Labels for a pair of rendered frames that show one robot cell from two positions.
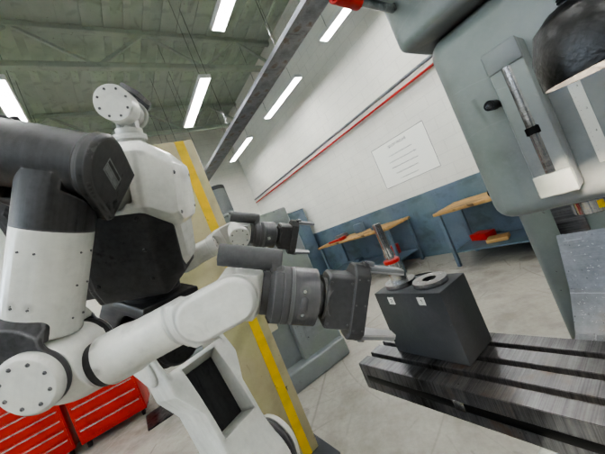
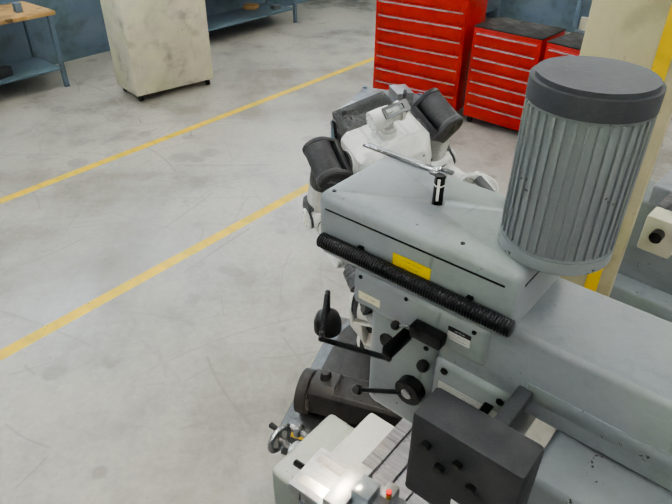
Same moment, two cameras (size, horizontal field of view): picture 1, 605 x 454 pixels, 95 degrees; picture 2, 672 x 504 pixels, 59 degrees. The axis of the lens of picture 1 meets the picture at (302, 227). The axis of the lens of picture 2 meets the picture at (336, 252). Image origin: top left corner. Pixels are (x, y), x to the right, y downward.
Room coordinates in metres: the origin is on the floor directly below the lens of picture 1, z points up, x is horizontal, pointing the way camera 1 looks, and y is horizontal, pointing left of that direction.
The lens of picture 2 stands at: (-0.06, -1.40, 2.50)
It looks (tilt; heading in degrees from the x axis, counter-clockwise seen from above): 35 degrees down; 74
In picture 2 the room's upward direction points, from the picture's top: straight up
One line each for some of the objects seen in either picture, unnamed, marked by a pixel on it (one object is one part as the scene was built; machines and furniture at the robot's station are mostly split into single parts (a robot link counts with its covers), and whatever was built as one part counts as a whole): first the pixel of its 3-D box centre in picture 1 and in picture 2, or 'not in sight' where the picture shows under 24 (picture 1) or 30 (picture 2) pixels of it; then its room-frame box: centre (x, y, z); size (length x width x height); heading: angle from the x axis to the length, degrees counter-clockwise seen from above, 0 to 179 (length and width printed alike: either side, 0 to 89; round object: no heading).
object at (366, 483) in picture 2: not in sight; (365, 493); (0.27, -0.54, 1.10); 0.06 x 0.05 x 0.06; 37
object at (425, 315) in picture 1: (427, 313); not in sight; (0.78, -0.23, 1.08); 0.22 x 0.12 x 0.20; 32
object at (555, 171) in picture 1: (531, 118); not in sight; (0.37, -0.34, 1.45); 0.04 x 0.04 x 0.21; 35
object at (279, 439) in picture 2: not in sight; (286, 443); (0.15, -0.02, 0.68); 0.16 x 0.12 x 0.12; 125
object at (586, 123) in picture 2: not in sight; (573, 166); (0.58, -0.64, 2.05); 0.20 x 0.20 x 0.32
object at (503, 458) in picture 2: not in sight; (467, 470); (0.33, -0.87, 1.62); 0.20 x 0.09 x 0.21; 125
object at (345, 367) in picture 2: not in sight; (380, 353); (0.67, 0.42, 0.59); 0.64 x 0.52 x 0.33; 55
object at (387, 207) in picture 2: not in sight; (439, 235); (0.44, -0.44, 1.81); 0.47 x 0.26 x 0.16; 125
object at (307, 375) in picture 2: not in sight; (306, 390); (0.32, 0.37, 0.50); 0.20 x 0.05 x 0.20; 55
